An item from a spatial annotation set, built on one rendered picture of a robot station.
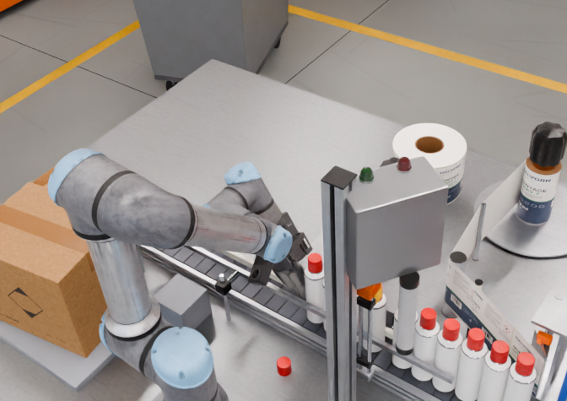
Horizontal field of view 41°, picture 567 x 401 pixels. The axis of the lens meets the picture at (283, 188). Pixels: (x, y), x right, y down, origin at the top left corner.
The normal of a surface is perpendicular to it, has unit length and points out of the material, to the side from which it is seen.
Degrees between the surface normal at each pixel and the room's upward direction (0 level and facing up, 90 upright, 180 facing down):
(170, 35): 94
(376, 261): 90
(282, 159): 0
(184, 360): 8
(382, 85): 0
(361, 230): 90
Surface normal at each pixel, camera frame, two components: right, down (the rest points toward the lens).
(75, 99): -0.06, -0.75
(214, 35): -0.29, 0.69
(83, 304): 0.88, 0.26
